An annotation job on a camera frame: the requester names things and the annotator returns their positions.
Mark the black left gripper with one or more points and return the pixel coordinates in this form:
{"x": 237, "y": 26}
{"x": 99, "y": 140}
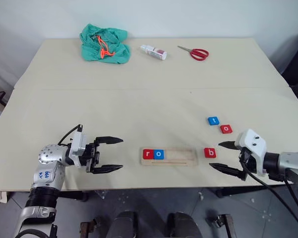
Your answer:
{"x": 91, "y": 156}

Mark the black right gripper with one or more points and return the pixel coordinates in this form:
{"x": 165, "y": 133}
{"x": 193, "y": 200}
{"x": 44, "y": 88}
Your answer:
{"x": 248, "y": 161}

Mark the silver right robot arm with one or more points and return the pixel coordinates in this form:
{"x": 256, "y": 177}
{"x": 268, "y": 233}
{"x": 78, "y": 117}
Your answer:
{"x": 285, "y": 161}

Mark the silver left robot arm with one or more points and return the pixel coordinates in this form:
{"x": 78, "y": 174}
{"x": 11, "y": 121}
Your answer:
{"x": 48, "y": 158}

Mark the red letter b block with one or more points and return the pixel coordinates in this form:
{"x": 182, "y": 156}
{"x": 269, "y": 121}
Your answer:
{"x": 210, "y": 152}

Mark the red letter o block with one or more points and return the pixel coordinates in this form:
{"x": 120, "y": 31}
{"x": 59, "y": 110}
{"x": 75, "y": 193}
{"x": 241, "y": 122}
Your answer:
{"x": 226, "y": 129}

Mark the blue letter t block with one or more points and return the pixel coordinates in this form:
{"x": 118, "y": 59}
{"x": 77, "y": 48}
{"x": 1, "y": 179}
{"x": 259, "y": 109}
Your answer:
{"x": 214, "y": 121}

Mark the red letter r block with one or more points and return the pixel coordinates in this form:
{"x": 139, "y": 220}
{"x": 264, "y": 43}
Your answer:
{"x": 148, "y": 154}

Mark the wooden letter tray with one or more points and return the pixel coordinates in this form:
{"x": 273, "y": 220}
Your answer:
{"x": 181, "y": 158}

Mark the blue letter o block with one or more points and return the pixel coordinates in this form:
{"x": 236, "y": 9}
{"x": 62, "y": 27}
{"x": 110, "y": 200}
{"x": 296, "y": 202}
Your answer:
{"x": 159, "y": 154}

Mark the dark rounded shape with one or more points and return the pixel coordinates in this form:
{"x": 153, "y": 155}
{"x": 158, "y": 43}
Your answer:
{"x": 125, "y": 224}

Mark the green mesh cloth bag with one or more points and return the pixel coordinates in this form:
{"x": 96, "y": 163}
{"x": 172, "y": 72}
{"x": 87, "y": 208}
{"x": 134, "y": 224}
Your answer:
{"x": 114, "y": 53}

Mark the white spray bottle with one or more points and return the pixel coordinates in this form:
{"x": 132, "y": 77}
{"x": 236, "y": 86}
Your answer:
{"x": 154, "y": 51}

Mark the black chair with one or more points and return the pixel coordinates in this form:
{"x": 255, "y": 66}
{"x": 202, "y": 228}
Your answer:
{"x": 296, "y": 64}

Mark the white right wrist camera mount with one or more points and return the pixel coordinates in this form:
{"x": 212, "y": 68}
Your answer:
{"x": 252, "y": 143}

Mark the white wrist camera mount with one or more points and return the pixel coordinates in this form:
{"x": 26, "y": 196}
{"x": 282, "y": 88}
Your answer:
{"x": 252, "y": 143}
{"x": 78, "y": 143}

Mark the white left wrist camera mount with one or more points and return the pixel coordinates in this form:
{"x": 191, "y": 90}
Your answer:
{"x": 78, "y": 143}

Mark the black table frame bar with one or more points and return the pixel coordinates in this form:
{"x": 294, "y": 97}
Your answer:
{"x": 238, "y": 191}
{"x": 72, "y": 196}

